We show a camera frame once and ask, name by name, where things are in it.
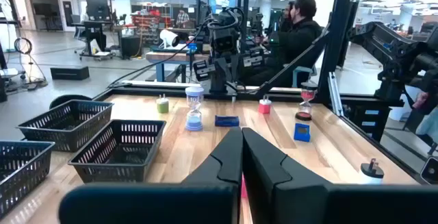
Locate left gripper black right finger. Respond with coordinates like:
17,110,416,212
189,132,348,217
242,127,438,224

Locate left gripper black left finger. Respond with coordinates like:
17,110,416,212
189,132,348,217
57,126,244,224

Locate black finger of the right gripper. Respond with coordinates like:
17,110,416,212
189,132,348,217
193,58,220,93
219,47,264,93

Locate dark blue digital clock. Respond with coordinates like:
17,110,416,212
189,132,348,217
214,114,241,127

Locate purple hourglass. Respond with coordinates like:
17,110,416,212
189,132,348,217
184,86,205,132

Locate bright blue digital clock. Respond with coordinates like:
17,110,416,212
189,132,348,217
293,123,311,143

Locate green charger white top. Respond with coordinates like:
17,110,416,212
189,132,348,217
156,93,170,114

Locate red hourglass black caps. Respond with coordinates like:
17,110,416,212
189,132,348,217
294,82,318,122

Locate blue-legged workbench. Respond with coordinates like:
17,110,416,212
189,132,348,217
145,51,211,83

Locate pink charger white top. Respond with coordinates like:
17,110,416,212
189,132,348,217
257,95,273,115

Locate person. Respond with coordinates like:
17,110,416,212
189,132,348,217
279,0,297,33
239,0,324,88
175,9,190,29
412,90,438,146

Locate white desk lamp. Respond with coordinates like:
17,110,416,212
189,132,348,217
159,29,181,49

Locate red parts shelf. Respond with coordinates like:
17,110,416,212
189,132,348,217
131,10,172,45

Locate black cabinet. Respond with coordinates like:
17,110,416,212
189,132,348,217
119,35,143,60

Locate black slotted plastic basket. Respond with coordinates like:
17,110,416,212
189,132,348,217
0,140,55,220
67,119,168,184
16,99,114,153

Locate silver aluminium bar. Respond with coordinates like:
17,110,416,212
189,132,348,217
327,71,345,117

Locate black drawer unit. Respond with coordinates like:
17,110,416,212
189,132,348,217
342,103,393,142

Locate black wheeled monitor cart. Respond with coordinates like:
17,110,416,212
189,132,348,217
71,0,116,62

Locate flat black box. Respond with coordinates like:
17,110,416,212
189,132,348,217
50,66,90,81

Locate black round stool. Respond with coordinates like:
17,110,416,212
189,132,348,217
49,94,93,110

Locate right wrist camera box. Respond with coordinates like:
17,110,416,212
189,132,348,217
211,27,240,52

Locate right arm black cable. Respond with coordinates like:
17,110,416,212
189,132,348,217
107,18,215,88

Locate black aluminium table frame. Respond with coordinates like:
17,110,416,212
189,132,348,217
91,0,438,186

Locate small black camera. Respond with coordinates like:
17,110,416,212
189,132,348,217
420,155,438,186

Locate coiled black cable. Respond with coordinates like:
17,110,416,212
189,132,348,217
13,37,34,55

